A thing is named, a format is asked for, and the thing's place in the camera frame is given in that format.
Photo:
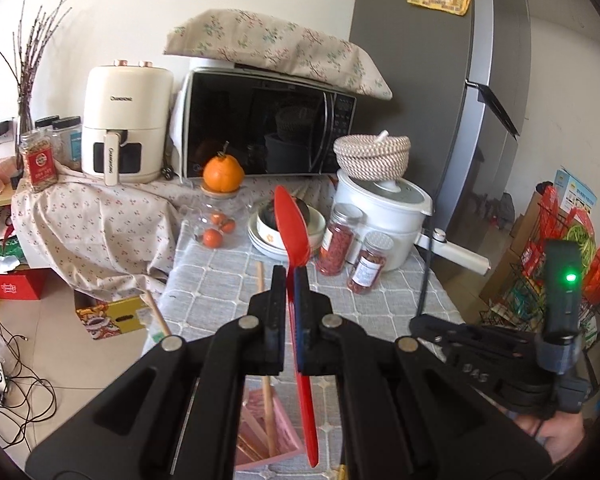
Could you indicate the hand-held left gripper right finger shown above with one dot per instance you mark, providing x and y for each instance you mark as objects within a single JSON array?
[{"x": 302, "y": 340}]

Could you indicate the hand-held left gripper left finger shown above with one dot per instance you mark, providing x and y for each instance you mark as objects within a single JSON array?
[{"x": 279, "y": 310}]

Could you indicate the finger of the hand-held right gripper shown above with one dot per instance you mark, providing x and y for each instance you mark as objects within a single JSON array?
[{"x": 432, "y": 330}]

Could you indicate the brown wooden chopstick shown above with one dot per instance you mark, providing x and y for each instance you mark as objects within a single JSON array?
[{"x": 270, "y": 410}]

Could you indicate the red plastic spoon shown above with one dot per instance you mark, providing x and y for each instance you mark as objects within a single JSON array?
[{"x": 292, "y": 230}]

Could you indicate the pink lattice utensil holder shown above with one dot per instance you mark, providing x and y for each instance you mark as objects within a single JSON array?
[{"x": 285, "y": 435}]

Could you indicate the person's right hand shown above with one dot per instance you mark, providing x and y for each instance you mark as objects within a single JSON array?
[{"x": 560, "y": 435}]

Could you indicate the grey checkered tablecloth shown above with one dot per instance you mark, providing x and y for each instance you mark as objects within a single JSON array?
[{"x": 215, "y": 280}]

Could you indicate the tall jar of red berries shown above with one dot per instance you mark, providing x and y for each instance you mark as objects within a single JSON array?
[{"x": 337, "y": 245}]

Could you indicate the short jar of red dates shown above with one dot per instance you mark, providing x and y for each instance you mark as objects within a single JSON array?
[{"x": 369, "y": 267}]

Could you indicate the white ceramic bowl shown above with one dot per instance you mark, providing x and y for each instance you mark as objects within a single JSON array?
[{"x": 315, "y": 227}]

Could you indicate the dark green squash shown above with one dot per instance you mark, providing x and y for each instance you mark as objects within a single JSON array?
[{"x": 270, "y": 217}]

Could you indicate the small orange fruit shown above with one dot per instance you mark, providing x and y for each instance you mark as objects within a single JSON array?
[
  {"x": 212, "y": 238},
  {"x": 229, "y": 225},
  {"x": 219, "y": 218}
]

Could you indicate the light printed bamboo chopstick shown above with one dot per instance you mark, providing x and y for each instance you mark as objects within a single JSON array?
[{"x": 157, "y": 312}]

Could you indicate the clear glass jar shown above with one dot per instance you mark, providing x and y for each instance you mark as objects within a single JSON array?
[{"x": 202, "y": 210}]

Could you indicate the white electric cooking pot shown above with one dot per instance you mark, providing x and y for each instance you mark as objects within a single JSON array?
[{"x": 380, "y": 210}]

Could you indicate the green long beans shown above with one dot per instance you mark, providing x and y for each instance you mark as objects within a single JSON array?
[{"x": 582, "y": 245}]

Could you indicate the large orange fruit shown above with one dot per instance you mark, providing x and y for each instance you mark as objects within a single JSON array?
[{"x": 223, "y": 172}]

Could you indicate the colourful printed cardboard box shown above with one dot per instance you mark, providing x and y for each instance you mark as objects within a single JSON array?
[{"x": 110, "y": 317}]

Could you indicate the black microwave oven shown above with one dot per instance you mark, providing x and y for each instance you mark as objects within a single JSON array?
[{"x": 260, "y": 120}]

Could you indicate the blue and yellow box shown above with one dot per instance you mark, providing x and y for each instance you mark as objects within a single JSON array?
[{"x": 575, "y": 190}]

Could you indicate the floral white cloth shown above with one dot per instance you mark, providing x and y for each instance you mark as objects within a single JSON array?
[{"x": 100, "y": 230}]

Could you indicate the grey refrigerator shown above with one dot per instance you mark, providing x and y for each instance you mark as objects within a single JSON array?
[{"x": 420, "y": 85}]

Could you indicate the cream air fryer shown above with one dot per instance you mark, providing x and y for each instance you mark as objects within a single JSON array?
[{"x": 130, "y": 110}]

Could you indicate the floral beige pillow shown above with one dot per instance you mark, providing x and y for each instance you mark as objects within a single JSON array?
[{"x": 280, "y": 45}]

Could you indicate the red cardboard box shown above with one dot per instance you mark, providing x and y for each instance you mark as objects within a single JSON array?
[{"x": 15, "y": 285}]

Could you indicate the black lid spice jar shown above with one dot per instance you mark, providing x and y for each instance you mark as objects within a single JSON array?
[
  {"x": 45, "y": 122},
  {"x": 70, "y": 142}
]

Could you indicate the red label nut jar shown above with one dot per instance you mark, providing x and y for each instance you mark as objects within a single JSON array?
[{"x": 39, "y": 162}]

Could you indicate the bare dry branches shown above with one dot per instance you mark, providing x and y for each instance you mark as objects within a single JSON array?
[{"x": 27, "y": 50}]

